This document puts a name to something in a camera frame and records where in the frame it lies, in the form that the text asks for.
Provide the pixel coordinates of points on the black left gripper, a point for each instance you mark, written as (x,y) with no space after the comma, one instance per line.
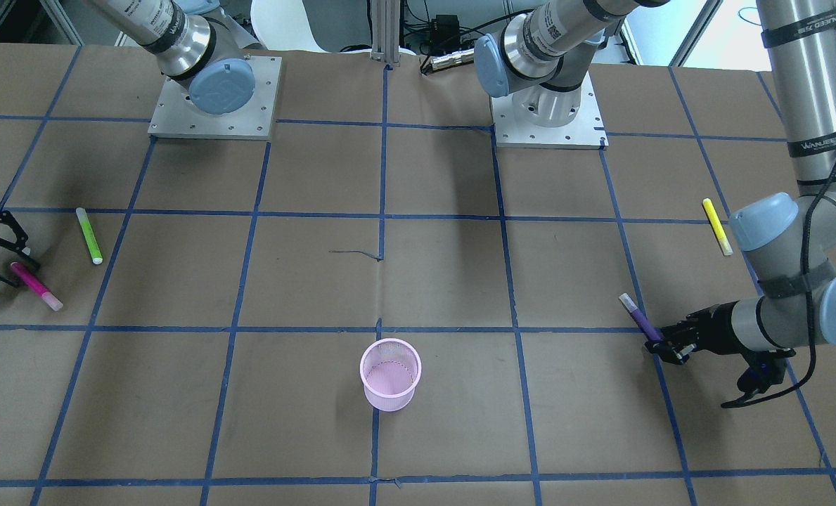
(718,325)

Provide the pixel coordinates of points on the purple pen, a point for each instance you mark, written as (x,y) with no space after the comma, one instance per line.
(630,306)

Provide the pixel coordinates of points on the pink pen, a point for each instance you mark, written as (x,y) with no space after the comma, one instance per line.
(37,286)

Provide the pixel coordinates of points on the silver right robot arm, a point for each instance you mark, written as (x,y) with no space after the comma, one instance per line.
(194,45)

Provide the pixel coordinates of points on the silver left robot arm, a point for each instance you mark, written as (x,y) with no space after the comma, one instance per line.
(784,238)

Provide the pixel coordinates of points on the pink mesh cup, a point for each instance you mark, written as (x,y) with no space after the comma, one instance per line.
(390,371)

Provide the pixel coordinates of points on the green highlighter pen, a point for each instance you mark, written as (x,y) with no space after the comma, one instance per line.
(90,238)

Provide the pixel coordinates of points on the yellow highlighter pen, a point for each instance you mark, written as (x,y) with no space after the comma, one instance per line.
(717,227)

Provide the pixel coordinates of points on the black power adapter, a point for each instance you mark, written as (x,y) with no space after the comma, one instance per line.
(444,26)

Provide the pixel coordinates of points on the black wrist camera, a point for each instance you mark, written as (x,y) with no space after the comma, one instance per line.
(764,370)

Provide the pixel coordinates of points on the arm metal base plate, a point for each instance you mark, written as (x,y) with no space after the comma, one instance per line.
(542,118)
(232,99)

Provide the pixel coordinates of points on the aluminium frame post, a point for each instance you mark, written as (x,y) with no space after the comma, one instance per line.
(384,25)

